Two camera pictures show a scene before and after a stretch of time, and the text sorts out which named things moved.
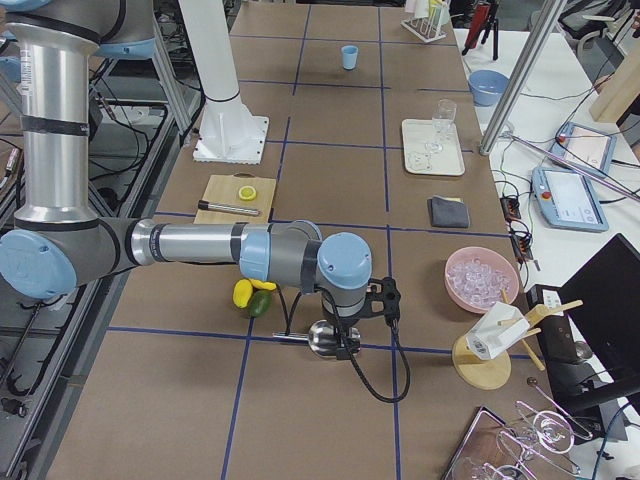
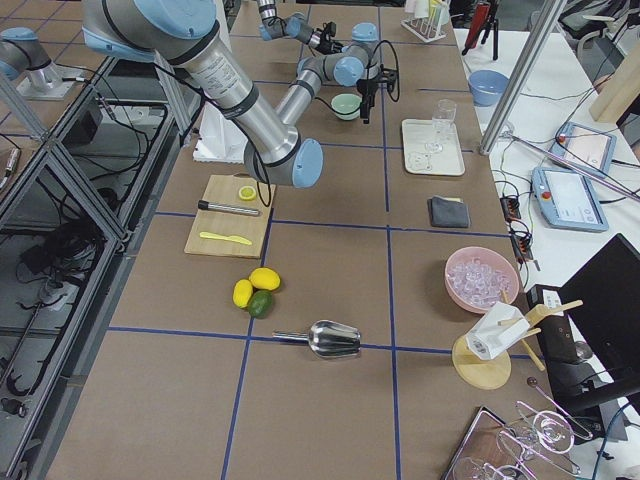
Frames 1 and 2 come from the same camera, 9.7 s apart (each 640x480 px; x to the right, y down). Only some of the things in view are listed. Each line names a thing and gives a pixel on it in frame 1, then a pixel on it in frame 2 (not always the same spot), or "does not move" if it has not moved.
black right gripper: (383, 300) → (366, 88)
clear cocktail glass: (443, 114) does not move
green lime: (260, 303) does not move
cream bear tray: (430, 152) does not move
